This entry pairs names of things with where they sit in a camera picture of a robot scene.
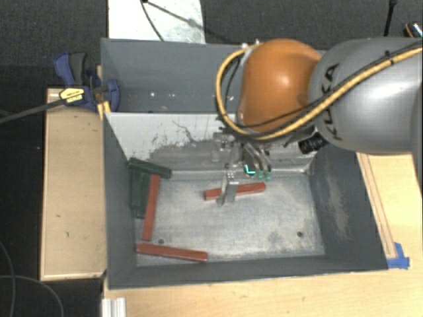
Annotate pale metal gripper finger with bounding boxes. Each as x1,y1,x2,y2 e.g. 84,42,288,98
215,172,237,207
227,180,240,203

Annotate dark green flat block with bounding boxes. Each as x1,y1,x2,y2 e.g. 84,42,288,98
135,173,150,220
129,170,141,211
128,157,173,180

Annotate black cylinder on white bracket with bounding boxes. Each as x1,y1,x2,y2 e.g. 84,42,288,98
298,133,327,155

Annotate red-brown flat block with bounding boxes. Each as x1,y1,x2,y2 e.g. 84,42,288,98
203,182,266,202
135,242,210,264
141,174,162,242

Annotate pale wood board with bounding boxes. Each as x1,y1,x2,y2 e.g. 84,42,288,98
40,87,108,282

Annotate grey metal bin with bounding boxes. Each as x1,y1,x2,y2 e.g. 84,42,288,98
100,37,389,290

